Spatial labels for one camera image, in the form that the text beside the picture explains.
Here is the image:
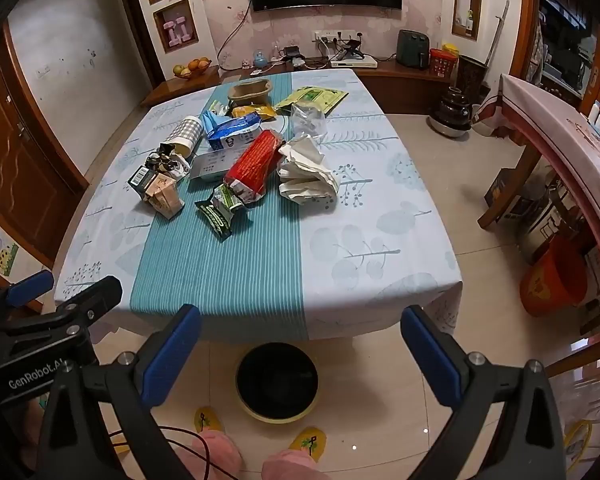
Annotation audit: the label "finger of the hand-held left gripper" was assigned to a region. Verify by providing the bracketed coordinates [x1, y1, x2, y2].
[0, 270, 55, 326]
[2, 276, 123, 337]

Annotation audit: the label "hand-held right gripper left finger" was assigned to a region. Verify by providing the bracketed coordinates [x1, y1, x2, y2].
[30, 304, 203, 480]

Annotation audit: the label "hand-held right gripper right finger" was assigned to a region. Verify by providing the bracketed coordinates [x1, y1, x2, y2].
[400, 305, 568, 480]

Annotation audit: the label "yellow bin with black liner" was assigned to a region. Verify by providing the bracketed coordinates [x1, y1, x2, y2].
[235, 343, 320, 423]

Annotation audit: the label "black wrapper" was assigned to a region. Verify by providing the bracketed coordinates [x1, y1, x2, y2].
[146, 143, 191, 179]

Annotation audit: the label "light blue white box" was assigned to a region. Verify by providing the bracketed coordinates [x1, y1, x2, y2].
[187, 151, 242, 184]

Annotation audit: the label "checkered paper cup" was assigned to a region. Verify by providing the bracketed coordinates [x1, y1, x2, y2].
[167, 115, 203, 157]

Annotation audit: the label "red snack bag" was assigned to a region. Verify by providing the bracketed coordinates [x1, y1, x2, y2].
[224, 130, 285, 202]

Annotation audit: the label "white tissue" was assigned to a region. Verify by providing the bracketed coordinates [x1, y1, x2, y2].
[277, 135, 341, 206]

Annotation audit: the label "green yellow packet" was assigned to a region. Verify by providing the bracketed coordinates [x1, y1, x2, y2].
[274, 86, 349, 116]

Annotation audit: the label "pink pants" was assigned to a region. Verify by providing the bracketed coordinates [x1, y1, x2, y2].
[172, 430, 313, 480]

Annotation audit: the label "beige small carton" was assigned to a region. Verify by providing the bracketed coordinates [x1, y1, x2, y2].
[145, 172, 186, 220]

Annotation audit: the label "wooden door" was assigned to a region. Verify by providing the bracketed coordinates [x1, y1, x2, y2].
[0, 25, 88, 271]

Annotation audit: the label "black barcode packet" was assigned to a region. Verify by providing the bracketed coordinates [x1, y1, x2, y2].
[127, 165, 156, 196]

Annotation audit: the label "orange bucket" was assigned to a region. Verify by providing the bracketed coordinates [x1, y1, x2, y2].
[519, 245, 590, 317]

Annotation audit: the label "green snack wrapper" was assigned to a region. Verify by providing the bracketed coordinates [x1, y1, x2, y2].
[195, 184, 251, 243]

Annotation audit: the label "blue white snack bag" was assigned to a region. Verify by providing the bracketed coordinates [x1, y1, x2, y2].
[201, 110, 262, 152]

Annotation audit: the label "orange snack packet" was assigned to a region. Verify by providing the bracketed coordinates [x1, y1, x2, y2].
[230, 103, 277, 122]

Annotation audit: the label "fruit bowl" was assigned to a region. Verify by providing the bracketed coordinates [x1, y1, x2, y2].
[172, 58, 213, 81]

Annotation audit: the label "dark glazed jar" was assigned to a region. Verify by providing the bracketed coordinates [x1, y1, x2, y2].
[440, 86, 473, 121]

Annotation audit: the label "brown paper bowl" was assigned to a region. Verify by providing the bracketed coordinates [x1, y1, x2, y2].
[227, 79, 273, 106]

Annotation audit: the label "pink table cloth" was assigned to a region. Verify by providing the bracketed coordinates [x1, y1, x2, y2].
[472, 74, 600, 281]

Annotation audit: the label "clear plastic bag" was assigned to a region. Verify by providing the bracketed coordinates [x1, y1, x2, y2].
[287, 101, 328, 141]

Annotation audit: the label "wooden low cabinet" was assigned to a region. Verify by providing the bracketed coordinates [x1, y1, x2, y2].
[140, 55, 461, 116]

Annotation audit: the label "dark brown tall pot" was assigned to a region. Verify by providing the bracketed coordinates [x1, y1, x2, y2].
[455, 55, 491, 92]

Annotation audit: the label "red plastic container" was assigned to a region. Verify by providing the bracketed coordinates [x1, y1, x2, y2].
[429, 44, 460, 80]

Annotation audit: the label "white set-top box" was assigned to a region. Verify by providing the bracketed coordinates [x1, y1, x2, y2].
[330, 55, 379, 70]

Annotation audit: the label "dark air fryer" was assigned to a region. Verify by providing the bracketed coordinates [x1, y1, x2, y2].
[396, 30, 431, 71]

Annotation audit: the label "wooden stick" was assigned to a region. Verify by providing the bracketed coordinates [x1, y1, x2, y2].
[485, 0, 510, 68]

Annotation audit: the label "black cable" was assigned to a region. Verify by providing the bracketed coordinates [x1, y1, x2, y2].
[107, 425, 236, 480]

